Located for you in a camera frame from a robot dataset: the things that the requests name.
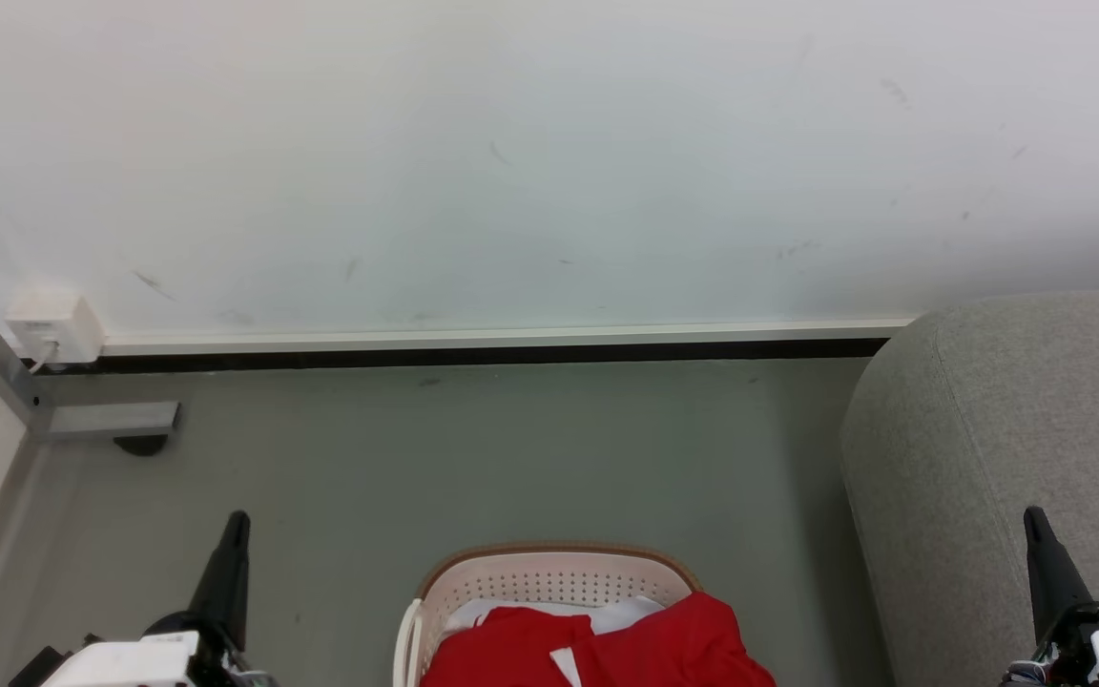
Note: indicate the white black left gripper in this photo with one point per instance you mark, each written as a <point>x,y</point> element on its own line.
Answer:
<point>130,660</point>

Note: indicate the red shirt with striped collar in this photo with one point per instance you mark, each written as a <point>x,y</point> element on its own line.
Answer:
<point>502,655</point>

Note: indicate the grey fabric sofa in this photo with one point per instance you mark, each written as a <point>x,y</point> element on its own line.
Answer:
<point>988,429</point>

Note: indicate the red garment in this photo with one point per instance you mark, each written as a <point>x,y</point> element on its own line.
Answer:
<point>693,639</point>

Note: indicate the cream plastic laundry basket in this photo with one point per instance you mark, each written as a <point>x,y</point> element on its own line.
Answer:
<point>549,576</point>

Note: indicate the white baseboard with black strip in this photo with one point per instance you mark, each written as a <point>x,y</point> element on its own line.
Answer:
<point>511,340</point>

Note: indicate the black frame foot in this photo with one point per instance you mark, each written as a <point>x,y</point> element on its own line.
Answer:
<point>141,445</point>

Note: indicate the grey aluminium frame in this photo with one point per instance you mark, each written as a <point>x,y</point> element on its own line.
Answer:
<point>111,420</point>

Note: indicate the white wall socket box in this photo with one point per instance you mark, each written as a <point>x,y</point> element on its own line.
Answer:
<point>55,322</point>

